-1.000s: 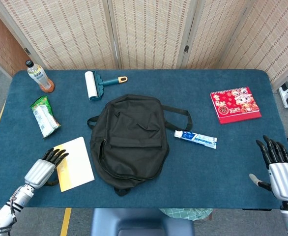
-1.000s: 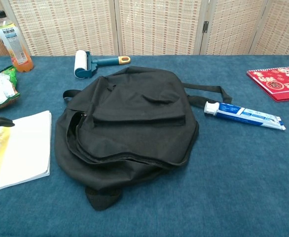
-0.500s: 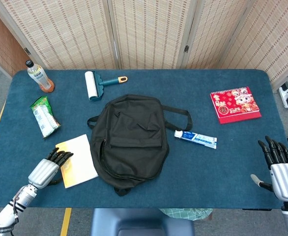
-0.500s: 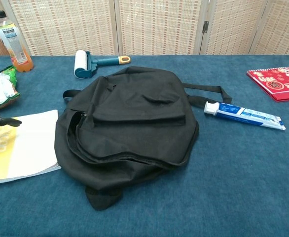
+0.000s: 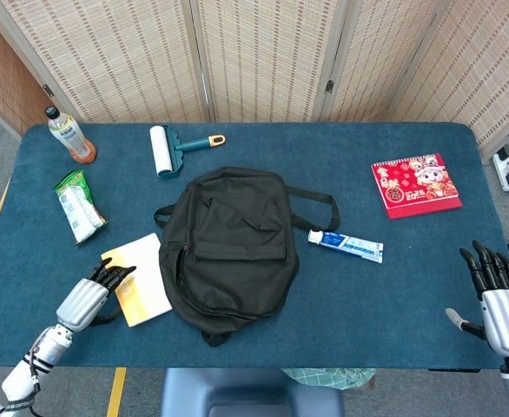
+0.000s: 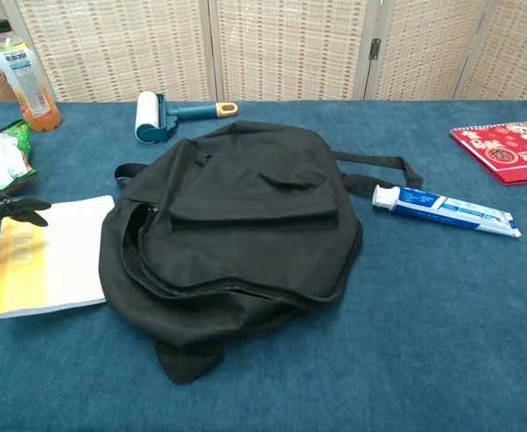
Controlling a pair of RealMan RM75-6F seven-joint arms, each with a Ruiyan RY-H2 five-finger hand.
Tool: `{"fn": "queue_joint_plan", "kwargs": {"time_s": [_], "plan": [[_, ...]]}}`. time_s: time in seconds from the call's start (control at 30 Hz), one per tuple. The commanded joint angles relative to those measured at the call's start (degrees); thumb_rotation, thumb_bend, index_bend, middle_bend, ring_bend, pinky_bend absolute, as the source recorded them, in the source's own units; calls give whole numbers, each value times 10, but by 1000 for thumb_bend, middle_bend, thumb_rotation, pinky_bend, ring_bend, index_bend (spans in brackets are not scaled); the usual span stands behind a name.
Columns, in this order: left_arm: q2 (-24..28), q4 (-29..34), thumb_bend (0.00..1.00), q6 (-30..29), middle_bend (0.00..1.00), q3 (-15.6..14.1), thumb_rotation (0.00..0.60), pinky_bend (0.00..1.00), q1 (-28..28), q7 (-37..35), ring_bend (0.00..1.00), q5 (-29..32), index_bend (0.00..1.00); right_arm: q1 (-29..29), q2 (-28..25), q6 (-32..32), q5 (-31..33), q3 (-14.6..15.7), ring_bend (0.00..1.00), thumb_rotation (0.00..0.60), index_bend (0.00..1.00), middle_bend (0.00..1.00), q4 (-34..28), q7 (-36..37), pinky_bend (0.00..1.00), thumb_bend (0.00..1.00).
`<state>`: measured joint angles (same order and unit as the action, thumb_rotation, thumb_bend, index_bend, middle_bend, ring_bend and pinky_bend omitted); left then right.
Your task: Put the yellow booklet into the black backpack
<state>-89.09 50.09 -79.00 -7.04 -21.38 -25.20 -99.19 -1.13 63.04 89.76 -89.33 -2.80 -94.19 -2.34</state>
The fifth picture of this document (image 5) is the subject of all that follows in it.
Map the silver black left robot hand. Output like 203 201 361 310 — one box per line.
56 257 137 334

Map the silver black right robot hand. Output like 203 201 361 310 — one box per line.
445 240 509 355

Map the yellow notebook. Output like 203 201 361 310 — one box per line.
101 232 174 328

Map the black backpack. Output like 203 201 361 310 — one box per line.
153 166 341 348

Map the green snack bag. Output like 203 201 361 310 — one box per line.
52 169 109 245

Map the blue felt table cover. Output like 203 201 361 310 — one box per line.
0 122 509 370

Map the white power strip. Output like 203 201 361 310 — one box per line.
492 145 509 193

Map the red desk calendar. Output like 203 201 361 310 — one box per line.
370 152 463 221

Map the orange drink bottle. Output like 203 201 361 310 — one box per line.
44 105 97 165

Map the white blue toothpaste tube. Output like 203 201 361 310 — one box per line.
307 228 385 264

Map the teal lint roller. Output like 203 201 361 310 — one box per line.
149 124 228 182

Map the blue chair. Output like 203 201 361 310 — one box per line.
161 367 346 417

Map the green checked cloth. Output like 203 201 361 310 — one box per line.
280 367 377 391

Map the woven folding screen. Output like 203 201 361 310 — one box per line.
0 0 509 149

